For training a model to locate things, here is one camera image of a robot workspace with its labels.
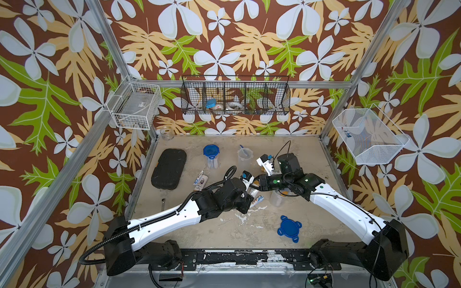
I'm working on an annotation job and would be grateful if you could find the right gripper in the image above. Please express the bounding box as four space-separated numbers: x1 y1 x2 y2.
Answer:
250 174 293 192

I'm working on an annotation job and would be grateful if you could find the small toothpaste tube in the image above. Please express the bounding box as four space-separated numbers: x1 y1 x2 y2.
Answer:
250 195 264 208

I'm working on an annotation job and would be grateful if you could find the clear plastic cup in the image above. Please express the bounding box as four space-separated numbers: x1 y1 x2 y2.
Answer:
206 156 220 169
270 190 289 207
237 147 253 171

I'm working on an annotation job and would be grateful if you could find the blue lid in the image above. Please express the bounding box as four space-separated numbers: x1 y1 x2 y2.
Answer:
277 216 302 243
203 144 220 160

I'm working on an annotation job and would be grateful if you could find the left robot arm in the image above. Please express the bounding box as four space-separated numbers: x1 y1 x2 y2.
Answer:
79 166 255 276

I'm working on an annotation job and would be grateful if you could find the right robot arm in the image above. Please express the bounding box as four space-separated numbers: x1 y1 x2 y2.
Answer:
256 153 409 281

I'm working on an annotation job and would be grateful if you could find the white bottle purple label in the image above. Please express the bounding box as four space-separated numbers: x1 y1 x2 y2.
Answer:
194 175 208 192

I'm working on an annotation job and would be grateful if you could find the toothpaste tube left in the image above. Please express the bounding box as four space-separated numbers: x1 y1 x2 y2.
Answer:
193 170 204 186

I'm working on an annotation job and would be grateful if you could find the black rubber mat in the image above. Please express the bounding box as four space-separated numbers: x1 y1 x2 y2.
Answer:
151 148 187 190

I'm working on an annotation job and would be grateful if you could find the glass jar corner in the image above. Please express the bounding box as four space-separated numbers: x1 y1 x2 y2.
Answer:
160 126 175 141

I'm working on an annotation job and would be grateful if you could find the white mesh basket right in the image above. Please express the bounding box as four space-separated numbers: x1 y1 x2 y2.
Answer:
333 104 410 166

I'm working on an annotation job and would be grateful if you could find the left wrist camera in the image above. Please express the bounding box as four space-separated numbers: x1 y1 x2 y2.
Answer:
241 170 255 190

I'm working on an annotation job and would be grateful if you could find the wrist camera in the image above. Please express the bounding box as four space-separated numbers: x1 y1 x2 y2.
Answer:
241 170 255 190
256 154 275 176

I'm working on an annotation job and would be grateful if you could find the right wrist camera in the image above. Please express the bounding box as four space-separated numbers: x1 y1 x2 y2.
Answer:
256 154 275 176

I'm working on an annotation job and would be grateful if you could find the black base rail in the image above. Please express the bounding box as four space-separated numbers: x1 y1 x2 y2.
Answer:
153 248 342 271

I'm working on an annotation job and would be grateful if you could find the black wire basket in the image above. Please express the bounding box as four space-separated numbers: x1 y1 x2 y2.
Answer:
180 75 291 116

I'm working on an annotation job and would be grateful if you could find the white wire basket left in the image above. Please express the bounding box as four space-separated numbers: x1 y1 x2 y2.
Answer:
107 79 162 130

